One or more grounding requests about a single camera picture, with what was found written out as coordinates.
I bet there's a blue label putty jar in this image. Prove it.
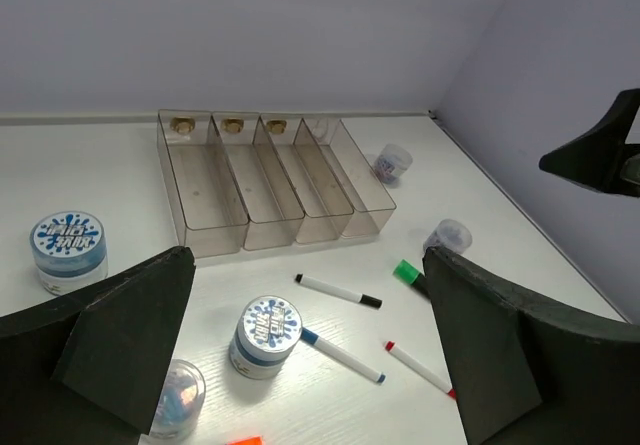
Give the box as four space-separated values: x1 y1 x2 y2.
229 295 302 380
29 210 108 295

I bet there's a green cap black highlighter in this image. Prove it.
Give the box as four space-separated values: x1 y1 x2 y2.
393 260 430 300

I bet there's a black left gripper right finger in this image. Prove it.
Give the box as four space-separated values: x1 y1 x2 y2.
423 247 639 444

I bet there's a blue cap white marker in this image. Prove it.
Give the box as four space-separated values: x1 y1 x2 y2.
301 328 386 384

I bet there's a red cap white marker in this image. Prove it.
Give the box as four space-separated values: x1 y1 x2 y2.
384 341 457 400

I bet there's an orange cap black highlighter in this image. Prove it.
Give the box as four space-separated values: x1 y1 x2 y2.
226 436 263 445

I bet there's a black cap white marker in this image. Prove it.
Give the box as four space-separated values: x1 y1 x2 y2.
294 274 383 309

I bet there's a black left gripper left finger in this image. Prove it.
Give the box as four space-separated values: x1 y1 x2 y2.
1 246 196 444

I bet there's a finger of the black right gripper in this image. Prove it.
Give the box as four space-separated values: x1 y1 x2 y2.
539 88 639 195

